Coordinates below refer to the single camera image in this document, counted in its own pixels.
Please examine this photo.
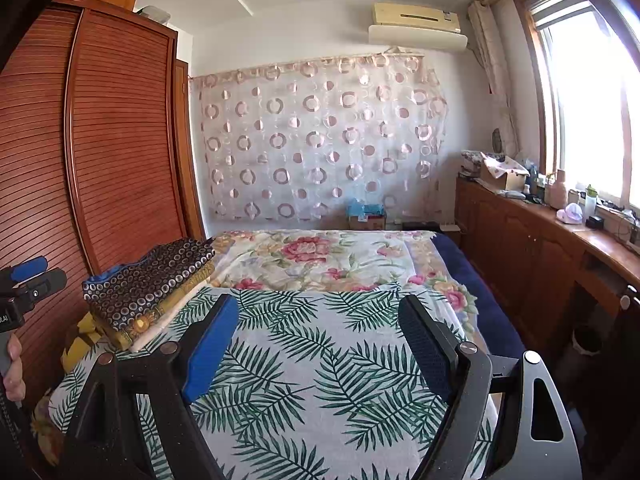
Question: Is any blue plastic bag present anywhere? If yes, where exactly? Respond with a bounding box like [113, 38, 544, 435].
[347, 198, 384, 218]

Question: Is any gold patterned folded cloth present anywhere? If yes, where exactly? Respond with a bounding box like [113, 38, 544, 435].
[100, 260, 217, 352]

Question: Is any wood-framed window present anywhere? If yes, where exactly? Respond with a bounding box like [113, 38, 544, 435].
[515, 0, 640, 206]

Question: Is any grey waste bin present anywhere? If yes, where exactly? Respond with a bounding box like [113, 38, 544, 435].
[571, 326, 604, 356]

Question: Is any dark circle-patterned garment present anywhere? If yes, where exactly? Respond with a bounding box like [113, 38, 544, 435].
[81, 237, 217, 333]

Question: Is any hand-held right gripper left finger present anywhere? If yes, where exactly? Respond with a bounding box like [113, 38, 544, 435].
[57, 292, 241, 480]

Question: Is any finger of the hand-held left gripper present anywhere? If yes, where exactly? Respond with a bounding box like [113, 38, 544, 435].
[20, 267, 68, 304]
[10, 256, 50, 284]

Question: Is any pink bottle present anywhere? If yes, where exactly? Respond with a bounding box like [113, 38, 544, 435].
[549, 169, 569, 210]

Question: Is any floral patterned box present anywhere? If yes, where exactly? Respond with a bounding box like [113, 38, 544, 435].
[460, 150, 488, 179]

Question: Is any open cardboard box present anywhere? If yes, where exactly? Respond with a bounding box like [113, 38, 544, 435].
[480, 154, 530, 192]

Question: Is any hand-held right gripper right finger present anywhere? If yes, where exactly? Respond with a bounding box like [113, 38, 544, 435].
[398, 294, 583, 480]

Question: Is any wall air conditioner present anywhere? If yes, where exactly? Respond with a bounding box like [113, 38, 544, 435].
[368, 2, 469, 52]

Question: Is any wooden slatted wardrobe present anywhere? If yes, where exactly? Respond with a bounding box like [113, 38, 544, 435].
[0, 0, 206, 411]

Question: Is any wooden sideboard cabinet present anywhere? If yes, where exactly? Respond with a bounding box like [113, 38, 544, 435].
[455, 175, 640, 356]

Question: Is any white box on wardrobe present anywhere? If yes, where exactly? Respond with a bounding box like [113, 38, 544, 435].
[135, 5, 171, 24]

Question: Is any small cardboard box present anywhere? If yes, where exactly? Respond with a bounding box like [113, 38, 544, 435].
[348, 212, 388, 232]

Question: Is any sheer circle-patterned curtain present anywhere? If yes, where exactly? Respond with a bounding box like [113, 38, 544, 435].
[189, 47, 448, 223]

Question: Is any dark blue mattress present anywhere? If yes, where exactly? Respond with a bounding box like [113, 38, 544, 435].
[430, 234, 526, 361]

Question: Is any person's left hand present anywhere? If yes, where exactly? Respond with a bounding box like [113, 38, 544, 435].
[2, 333, 26, 403]

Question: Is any beige window curtain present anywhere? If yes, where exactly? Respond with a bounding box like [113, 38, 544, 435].
[467, 0, 521, 148]

